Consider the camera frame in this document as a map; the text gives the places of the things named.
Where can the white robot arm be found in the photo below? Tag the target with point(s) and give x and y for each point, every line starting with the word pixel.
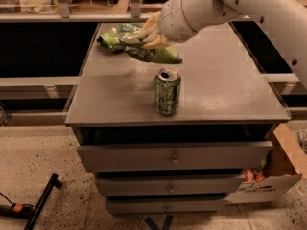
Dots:
pixel 284 22

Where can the green jalapeno chip bag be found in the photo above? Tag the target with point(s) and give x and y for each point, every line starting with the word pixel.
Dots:
pixel 133 47

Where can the top grey drawer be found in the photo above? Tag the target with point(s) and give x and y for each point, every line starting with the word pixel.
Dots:
pixel 172 156

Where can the grey drawer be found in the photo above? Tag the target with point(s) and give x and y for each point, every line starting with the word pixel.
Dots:
pixel 176 205
pixel 172 156
pixel 169 185

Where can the middle grey drawer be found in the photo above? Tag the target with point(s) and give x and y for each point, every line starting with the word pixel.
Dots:
pixel 169 185

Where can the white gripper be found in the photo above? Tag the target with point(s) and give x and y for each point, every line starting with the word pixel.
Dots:
pixel 172 19

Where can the green cracker snack bag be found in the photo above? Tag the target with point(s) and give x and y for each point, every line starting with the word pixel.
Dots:
pixel 120 36

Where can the black floor stand leg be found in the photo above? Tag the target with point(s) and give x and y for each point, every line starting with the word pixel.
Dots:
pixel 30 212

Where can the green soda can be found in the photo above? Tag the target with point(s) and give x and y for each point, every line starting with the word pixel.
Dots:
pixel 167 88

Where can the cardboard box with snacks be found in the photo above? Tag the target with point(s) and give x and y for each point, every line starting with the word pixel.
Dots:
pixel 286 165

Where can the grey drawer cabinet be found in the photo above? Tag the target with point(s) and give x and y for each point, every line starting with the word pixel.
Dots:
pixel 176 138

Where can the bottom grey drawer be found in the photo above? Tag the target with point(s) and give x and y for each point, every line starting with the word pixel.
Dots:
pixel 176 205

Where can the metal shelf rail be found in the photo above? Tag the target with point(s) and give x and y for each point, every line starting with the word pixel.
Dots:
pixel 80 16

